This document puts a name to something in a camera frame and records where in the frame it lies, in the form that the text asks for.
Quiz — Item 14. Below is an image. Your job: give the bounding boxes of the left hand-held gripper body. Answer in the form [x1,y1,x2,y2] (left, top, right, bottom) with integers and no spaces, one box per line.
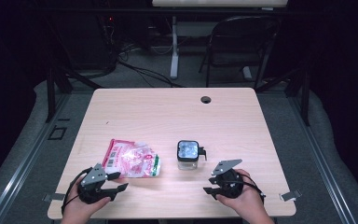
[77,162,117,205]

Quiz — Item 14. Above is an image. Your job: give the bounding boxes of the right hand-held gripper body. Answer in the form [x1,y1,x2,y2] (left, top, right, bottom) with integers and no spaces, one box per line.
[211,159,246,200]

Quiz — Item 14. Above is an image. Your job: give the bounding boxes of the pink printed plastic bag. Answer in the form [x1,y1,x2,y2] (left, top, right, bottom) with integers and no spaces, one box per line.
[102,138,162,179]

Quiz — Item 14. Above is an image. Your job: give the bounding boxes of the clear jar with black lid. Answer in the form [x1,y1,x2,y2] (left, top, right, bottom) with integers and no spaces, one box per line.
[176,139,208,171]

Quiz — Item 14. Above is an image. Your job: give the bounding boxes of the person's right hand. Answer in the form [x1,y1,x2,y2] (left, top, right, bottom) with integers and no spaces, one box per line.
[216,169,267,218]

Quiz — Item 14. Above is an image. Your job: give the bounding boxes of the person's left hand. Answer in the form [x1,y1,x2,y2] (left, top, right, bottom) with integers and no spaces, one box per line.
[61,183,111,220]

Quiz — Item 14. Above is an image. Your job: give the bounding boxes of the grey metal table clip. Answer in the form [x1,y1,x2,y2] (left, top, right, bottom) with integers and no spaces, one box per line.
[279,189,302,202]
[42,192,67,203]

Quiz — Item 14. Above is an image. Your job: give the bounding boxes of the black metal stand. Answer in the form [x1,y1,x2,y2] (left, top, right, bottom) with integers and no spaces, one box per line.
[44,62,103,123]
[255,66,311,127]

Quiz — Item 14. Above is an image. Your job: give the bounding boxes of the white desk leg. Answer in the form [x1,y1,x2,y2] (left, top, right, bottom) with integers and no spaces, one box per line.
[170,16,181,80]

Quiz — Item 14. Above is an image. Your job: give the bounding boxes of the dark equipment with red light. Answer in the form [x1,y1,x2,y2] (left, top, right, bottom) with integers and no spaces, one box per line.
[54,12,119,72]

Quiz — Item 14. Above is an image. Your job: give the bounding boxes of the black folding chair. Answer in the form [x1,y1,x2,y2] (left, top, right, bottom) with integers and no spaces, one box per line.
[199,15,281,91]

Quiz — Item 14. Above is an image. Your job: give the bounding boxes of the right hand-held gripper cable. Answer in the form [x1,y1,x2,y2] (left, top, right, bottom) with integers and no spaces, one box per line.
[239,173,266,204]

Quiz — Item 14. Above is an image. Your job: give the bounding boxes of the aluminium floor rail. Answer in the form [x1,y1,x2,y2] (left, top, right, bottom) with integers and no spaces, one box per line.
[0,92,72,224]
[287,95,357,224]

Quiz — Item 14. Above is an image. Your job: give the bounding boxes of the black floor cables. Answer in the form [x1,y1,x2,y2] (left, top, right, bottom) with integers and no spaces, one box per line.
[117,46,185,89]

